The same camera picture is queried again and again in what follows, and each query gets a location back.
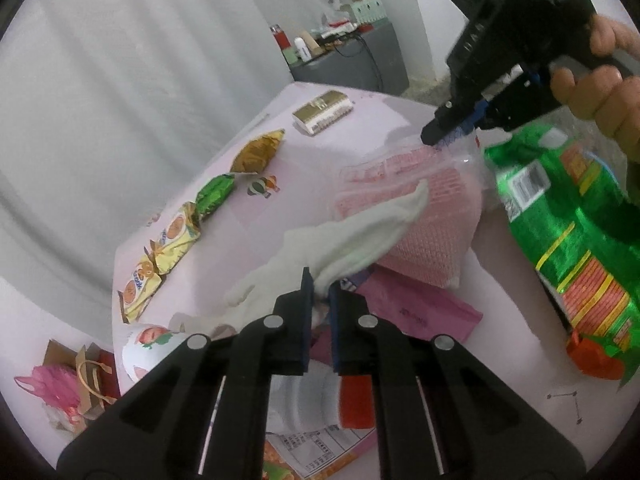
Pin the orange and pink snack bag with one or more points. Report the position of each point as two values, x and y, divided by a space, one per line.
320 450

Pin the white curtain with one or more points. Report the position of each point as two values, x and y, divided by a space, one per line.
125 85

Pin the white power strip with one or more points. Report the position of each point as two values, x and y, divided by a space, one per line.
337 31

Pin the white tissue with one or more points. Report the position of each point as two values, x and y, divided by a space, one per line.
350 230

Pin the green cup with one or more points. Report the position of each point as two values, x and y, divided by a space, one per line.
291 56

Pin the white printed bottle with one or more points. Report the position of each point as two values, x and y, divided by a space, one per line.
150 350

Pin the grey cabinet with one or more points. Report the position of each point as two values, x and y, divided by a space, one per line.
360 67

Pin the green candy wrapper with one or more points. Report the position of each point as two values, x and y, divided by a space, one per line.
215 195

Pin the red thermos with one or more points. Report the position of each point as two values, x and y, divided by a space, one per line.
279 37

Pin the gold and white box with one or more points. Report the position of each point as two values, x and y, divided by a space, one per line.
322 110

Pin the pink flat packet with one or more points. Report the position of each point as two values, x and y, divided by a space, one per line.
425 310

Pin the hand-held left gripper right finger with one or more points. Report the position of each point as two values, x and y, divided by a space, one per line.
336 320

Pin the yellow biscuit wrapper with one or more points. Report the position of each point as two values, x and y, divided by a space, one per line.
140 290
175 235

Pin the brown paper bag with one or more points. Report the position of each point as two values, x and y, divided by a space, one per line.
85 375

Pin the pink printed table cover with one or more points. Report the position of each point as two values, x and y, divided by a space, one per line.
310 170

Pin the small white bottle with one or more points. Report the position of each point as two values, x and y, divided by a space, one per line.
302 49

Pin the gold brown candy wrapper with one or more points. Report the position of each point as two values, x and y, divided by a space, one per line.
257 152

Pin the red clear plastic cup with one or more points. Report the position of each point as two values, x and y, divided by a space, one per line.
356 400

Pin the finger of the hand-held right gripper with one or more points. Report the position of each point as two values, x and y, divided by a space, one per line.
450 122

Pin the person's right hand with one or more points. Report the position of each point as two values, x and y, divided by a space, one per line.
600 105

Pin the mint green dotted box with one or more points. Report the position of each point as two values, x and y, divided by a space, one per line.
369 9

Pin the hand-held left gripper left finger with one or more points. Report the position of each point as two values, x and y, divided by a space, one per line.
305 300

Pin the green snack bag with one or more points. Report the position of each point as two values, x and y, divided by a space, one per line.
565 220

